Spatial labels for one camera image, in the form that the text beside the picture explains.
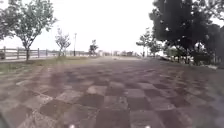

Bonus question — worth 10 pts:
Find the small young tree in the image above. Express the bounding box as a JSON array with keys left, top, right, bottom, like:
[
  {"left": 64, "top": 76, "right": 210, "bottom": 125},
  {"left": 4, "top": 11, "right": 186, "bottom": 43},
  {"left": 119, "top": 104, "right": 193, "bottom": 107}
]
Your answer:
[
  {"left": 54, "top": 27, "right": 72, "bottom": 58},
  {"left": 87, "top": 39, "right": 100, "bottom": 57}
]

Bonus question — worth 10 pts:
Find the checkered grey paved plaza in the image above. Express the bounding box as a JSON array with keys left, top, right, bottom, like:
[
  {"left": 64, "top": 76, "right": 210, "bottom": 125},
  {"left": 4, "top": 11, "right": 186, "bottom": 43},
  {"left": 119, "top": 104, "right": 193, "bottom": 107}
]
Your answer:
[{"left": 0, "top": 55, "right": 224, "bottom": 128}]

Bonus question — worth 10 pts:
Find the small slender tree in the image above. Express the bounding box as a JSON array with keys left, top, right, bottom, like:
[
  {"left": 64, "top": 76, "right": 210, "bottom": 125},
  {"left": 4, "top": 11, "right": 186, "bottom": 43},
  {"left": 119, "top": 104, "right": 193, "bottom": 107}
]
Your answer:
[{"left": 135, "top": 27, "right": 154, "bottom": 58}]

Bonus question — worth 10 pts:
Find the thin lamp pole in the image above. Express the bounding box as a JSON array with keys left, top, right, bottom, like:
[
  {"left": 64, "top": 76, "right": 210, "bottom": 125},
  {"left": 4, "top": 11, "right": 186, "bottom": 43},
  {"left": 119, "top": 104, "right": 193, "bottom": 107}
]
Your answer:
[{"left": 73, "top": 32, "right": 78, "bottom": 57}]

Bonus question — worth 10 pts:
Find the grass strip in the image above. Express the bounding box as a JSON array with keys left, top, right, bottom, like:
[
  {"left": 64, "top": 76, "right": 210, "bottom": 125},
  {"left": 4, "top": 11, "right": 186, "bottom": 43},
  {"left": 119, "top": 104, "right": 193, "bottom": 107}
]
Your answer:
[{"left": 0, "top": 55, "right": 98, "bottom": 74}]

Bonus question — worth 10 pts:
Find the group of dark trees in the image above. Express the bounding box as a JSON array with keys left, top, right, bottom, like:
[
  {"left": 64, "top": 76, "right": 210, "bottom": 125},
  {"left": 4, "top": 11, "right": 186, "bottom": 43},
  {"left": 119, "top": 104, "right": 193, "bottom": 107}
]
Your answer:
[{"left": 148, "top": 0, "right": 224, "bottom": 67}]

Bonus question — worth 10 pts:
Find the large leafy tree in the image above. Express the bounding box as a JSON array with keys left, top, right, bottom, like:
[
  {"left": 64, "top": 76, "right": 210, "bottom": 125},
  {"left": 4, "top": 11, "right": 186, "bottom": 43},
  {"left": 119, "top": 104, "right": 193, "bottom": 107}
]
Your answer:
[{"left": 9, "top": 0, "right": 58, "bottom": 63}]

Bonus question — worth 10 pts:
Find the wooden rail fence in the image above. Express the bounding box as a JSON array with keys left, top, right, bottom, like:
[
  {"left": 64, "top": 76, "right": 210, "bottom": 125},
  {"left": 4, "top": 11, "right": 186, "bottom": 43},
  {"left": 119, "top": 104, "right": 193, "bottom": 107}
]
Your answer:
[{"left": 0, "top": 45, "right": 92, "bottom": 61}]

